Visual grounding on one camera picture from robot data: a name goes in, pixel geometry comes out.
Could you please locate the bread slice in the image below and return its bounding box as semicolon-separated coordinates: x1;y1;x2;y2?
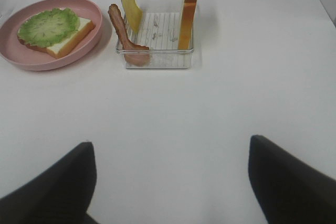
17;16;95;59
178;0;197;50

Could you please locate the pink round plate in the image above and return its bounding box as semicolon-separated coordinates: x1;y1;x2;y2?
1;0;103;71

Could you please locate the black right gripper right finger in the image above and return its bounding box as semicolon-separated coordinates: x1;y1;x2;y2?
248;135;335;223

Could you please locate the bacon strip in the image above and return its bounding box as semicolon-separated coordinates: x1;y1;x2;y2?
108;4;150;67

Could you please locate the green lettuce leaf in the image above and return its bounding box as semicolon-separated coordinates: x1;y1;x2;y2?
17;8;80;48

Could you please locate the yellow cheese slice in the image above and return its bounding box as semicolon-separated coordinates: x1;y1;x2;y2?
121;0;142;33

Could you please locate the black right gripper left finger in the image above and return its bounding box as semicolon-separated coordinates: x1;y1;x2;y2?
1;142;97;223

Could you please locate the clear right plastic tray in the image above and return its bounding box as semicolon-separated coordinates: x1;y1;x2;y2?
124;0;194;69

